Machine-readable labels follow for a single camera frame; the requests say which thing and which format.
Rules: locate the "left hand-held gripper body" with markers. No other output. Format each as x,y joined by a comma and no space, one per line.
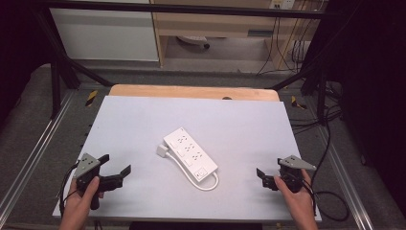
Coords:
87,169

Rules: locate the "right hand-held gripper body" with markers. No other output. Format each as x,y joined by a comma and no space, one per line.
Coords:
292,174

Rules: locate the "person's right hand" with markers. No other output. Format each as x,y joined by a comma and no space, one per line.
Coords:
295,199

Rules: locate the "person's left hand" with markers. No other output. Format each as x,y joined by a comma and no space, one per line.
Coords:
79,201

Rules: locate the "white plug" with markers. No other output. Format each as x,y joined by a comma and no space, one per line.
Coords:
162,150

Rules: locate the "yellow black floor tape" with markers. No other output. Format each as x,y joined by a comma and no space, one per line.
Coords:
297,103
91,98

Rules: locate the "white power strip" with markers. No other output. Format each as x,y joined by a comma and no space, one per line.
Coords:
190,154

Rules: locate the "wooden table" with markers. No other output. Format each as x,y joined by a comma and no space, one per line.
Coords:
191,92

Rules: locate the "black curtain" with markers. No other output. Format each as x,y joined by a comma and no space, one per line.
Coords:
16,48
373,96

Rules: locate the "white cabinet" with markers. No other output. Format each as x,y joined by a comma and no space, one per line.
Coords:
105,35

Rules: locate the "light wooden desk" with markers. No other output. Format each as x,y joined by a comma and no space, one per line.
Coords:
223,28

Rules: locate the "grey device under desk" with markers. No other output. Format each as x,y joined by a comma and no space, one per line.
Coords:
194,40

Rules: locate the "aluminium floor rail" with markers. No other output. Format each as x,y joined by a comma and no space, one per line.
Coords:
348,179
35,150

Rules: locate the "black metal frame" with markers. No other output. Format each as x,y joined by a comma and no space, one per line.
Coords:
57,89

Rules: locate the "white wall socket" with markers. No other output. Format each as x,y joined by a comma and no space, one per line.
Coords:
282,4

